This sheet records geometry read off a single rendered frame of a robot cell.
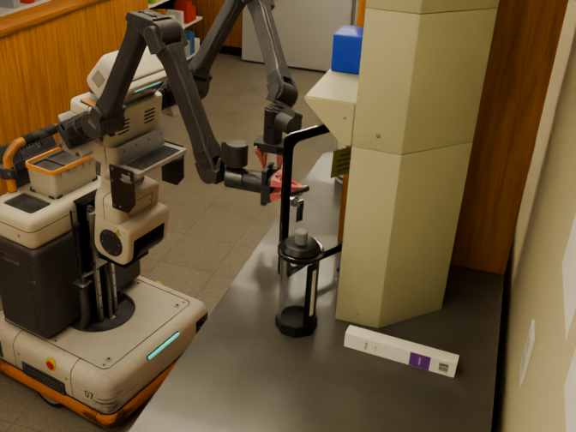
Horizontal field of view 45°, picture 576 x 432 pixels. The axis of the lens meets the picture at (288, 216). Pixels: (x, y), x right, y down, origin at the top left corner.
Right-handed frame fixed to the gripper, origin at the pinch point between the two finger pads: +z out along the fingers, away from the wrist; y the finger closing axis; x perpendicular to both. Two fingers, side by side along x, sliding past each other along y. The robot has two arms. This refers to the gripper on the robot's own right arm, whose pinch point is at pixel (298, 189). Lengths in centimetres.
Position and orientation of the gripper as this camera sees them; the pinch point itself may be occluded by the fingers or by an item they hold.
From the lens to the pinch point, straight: 181.9
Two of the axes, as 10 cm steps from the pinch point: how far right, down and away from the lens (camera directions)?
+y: 0.6, -8.8, -4.8
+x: 3.0, -4.4, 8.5
